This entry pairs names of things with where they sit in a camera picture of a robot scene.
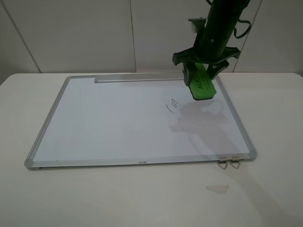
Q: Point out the green whiteboard eraser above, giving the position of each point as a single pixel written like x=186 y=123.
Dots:
x=201 y=86

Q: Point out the metal hanging clip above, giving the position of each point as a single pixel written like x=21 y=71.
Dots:
x=235 y=162
x=223 y=163

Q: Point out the clear tape piece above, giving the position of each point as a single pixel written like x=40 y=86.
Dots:
x=218 y=189

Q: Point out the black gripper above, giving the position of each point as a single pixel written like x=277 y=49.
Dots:
x=204 y=52

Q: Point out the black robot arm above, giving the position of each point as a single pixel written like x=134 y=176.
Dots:
x=212 y=35

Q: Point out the left metal hanging clip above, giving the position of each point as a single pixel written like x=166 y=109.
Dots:
x=223 y=163

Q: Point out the white aluminium-framed whiteboard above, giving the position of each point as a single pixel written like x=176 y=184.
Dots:
x=137 y=119

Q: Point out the right metal hanging clip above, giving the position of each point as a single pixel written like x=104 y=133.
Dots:
x=235 y=162

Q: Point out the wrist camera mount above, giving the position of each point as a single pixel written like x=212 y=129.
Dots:
x=197 y=24

